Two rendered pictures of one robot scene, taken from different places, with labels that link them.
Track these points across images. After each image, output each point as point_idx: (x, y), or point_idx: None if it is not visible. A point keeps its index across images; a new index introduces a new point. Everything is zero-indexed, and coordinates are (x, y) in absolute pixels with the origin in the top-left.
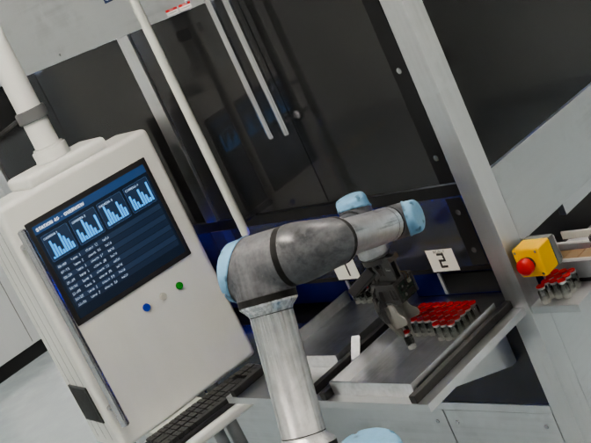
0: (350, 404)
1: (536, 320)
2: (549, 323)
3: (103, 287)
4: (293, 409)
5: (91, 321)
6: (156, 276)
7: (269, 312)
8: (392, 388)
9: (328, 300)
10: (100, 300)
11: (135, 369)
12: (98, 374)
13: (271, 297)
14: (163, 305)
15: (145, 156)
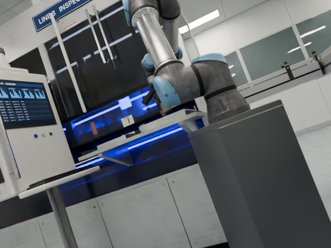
0: (151, 130)
1: None
2: None
3: (17, 119)
4: (165, 47)
5: (9, 130)
6: (42, 126)
7: (150, 13)
8: (174, 115)
9: None
10: (15, 123)
11: (26, 159)
12: (9, 148)
13: (151, 6)
14: (43, 138)
15: (44, 82)
